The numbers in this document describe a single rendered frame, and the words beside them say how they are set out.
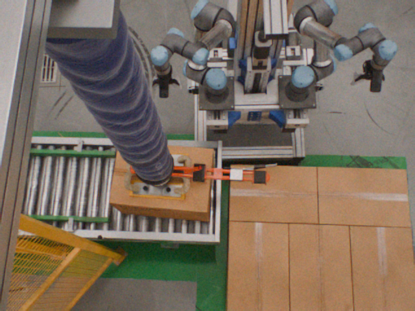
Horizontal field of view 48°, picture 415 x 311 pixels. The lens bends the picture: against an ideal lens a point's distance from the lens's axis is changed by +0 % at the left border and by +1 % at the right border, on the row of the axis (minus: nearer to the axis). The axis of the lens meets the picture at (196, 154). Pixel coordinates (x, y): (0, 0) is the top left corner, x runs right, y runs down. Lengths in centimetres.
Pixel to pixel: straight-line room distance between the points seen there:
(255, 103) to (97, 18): 208
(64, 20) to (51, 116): 321
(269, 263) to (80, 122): 200
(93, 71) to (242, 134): 251
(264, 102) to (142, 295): 176
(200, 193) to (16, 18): 212
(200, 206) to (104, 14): 193
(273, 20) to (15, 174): 142
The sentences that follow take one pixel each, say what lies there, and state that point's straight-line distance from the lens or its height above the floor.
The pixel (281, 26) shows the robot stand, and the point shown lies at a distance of 202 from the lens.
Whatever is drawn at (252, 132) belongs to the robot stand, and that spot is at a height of 21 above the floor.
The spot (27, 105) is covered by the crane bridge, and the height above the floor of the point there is 299.
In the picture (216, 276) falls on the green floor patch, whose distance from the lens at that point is 372.
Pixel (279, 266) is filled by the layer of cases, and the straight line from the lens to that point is 321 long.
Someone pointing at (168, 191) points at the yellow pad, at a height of 100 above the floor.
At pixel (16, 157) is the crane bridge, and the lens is 82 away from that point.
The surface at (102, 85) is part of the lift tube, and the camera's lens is 140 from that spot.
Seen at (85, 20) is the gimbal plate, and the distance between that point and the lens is 104.
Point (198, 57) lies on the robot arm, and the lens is 213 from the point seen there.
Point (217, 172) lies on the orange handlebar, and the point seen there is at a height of 109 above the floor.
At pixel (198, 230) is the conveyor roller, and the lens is 320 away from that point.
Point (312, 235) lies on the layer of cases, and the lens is 326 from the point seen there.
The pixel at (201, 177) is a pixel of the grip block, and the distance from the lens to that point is 270.
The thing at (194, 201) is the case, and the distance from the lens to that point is 283.
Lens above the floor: 372
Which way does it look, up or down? 74 degrees down
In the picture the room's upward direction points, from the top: 10 degrees counter-clockwise
